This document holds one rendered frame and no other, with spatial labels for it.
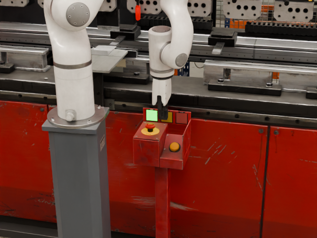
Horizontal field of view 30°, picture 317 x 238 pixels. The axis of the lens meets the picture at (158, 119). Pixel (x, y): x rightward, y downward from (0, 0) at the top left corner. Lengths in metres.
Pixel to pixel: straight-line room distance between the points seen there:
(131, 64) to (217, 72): 0.37
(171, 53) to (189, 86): 0.66
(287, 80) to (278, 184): 0.44
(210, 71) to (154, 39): 0.63
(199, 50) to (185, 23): 0.89
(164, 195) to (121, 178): 0.32
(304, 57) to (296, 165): 0.51
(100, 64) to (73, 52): 0.61
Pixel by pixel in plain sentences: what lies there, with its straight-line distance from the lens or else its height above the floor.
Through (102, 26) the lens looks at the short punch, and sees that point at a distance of 2.61.
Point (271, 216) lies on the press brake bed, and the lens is 2.66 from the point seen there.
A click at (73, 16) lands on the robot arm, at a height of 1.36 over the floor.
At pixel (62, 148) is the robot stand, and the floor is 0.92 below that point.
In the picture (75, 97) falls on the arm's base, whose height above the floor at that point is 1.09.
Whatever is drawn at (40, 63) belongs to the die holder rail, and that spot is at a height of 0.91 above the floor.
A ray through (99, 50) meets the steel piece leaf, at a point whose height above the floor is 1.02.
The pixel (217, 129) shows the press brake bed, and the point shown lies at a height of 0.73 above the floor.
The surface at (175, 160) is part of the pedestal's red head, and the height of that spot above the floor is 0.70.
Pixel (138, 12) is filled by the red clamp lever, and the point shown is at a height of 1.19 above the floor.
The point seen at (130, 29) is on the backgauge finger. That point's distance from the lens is 2.78.
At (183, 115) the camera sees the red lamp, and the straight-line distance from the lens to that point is 2.37.
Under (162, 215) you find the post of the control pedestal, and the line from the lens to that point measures 2.50.
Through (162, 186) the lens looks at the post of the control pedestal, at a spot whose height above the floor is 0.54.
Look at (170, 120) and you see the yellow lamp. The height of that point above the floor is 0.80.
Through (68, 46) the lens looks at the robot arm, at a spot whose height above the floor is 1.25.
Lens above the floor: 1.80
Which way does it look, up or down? 25 degrees down
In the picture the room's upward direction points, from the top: straight up
